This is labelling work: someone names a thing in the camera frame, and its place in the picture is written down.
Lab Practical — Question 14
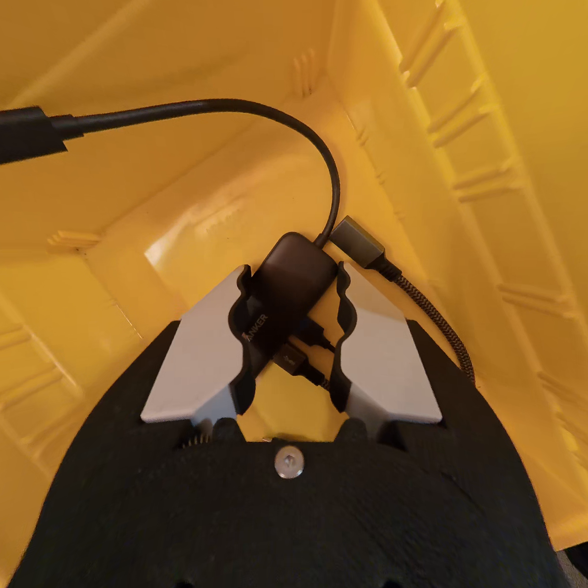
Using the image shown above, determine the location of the black USB hub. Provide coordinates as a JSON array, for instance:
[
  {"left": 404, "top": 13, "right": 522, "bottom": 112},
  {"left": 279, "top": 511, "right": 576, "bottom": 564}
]
[{"left": 0, "top": 99, "right": 341, "bottom": 368}]

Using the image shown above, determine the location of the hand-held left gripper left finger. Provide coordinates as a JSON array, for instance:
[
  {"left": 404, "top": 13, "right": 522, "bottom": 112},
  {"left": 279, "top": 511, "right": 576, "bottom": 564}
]
[{"left": 140, "top": 264, "right": 256, "bottom": 427}]

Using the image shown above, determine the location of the yellow plastic bin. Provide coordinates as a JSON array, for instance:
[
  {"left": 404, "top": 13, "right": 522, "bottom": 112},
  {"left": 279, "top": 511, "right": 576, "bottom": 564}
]
[{"left": 0, "top": 0, "right": 588, "bottom": 588}]

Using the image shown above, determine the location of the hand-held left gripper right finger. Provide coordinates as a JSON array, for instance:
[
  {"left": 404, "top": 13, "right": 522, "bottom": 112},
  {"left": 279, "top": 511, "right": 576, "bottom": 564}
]
[{"left": 330, "top": 262, "right": 443, "bottom": 435}]

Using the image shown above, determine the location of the braided cable grey plug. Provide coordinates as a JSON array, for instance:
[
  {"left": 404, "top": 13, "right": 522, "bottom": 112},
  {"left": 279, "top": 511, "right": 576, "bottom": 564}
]
[{"left": 273, "top": 216, "right": 476, "bottom": 391}]

